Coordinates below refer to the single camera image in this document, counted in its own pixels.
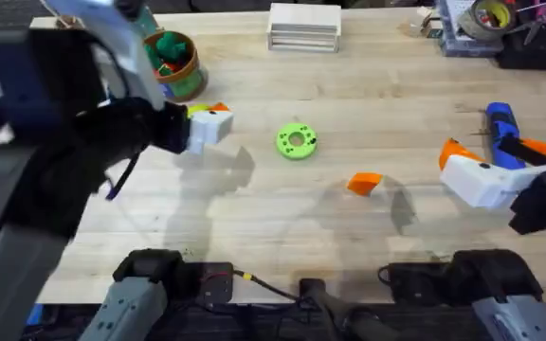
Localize yellow-green toy vegetable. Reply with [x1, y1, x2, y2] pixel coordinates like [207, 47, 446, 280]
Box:
[186, 103, 211, 119]

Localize blue electric screwdriver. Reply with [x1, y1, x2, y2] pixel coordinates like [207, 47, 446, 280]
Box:
[484, 101, 528, 171]

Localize brown tub with toys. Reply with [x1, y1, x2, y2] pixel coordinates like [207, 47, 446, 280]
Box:
[141, 29, 209, 103]

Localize green disc with holes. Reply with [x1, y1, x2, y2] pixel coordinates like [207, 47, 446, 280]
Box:
[275, 122, 319, 161]

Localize black bag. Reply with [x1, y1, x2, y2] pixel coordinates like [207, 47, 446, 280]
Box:
[494, 21, 546, 72]

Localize black upright wrist plate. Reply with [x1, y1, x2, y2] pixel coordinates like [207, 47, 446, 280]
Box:
[0, 27, 109, 143]

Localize orange ribbed wedge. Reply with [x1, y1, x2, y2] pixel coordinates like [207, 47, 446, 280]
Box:
[345, 171, 385, 198]

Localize pale wooden box stack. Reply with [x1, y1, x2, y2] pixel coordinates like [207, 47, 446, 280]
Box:
[265, 2, 343, 54]

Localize grey-purple flat box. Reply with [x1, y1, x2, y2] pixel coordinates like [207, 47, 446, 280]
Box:
[435, 0, 505, 59]

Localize grey tape roll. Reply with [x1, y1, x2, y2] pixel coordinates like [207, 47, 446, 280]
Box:
[456, 0, 517, 43]

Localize pink-handled scissors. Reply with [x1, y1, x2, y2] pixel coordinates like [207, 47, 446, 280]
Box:
[509, 0, 546, 46]

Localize black cable with yellow band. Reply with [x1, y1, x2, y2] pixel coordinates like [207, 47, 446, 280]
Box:
[231, 268, 303, 302]

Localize black cable bundle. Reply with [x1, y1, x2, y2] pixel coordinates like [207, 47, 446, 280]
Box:
[297, 278, 400, 341]

